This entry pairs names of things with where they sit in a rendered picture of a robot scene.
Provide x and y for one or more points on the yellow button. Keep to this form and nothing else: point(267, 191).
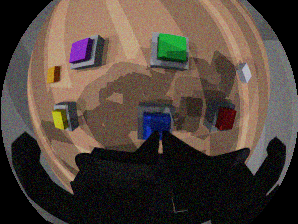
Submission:
point(65, 116)

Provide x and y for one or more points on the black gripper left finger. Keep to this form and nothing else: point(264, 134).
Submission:
point(137, 171)

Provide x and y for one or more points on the green button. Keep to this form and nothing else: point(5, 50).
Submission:
point(169, 51)

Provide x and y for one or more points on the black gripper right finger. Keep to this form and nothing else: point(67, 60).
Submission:
point(189, 170)

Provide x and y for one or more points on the orange block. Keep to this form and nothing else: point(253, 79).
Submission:
point(53, 74)

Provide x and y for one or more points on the purple button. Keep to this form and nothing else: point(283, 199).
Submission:
point(87, 53)

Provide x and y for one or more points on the blue button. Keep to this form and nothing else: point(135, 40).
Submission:
point(155, 117)

